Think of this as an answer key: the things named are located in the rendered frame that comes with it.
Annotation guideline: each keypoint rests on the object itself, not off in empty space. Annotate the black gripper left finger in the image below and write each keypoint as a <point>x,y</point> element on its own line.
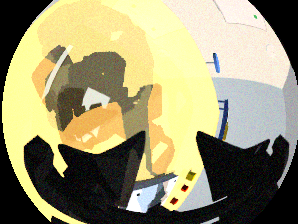
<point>116,168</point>

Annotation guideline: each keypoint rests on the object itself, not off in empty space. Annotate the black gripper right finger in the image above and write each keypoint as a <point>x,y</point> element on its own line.
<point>224,163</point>

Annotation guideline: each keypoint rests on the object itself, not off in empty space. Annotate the red cube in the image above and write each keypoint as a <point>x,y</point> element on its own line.
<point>185,187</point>
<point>174,201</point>

